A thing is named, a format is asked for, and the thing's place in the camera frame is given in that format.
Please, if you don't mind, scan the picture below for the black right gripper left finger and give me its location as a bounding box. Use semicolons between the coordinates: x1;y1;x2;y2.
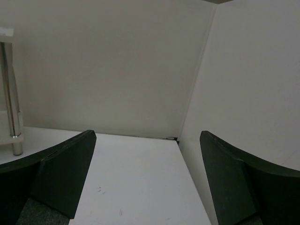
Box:
0;130;97;225

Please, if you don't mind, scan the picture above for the white two-tier shelf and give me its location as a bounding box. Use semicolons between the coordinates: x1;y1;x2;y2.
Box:
0;27;24;156

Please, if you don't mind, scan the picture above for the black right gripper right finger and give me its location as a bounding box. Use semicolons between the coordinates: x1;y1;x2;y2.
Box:
200;131;300;225

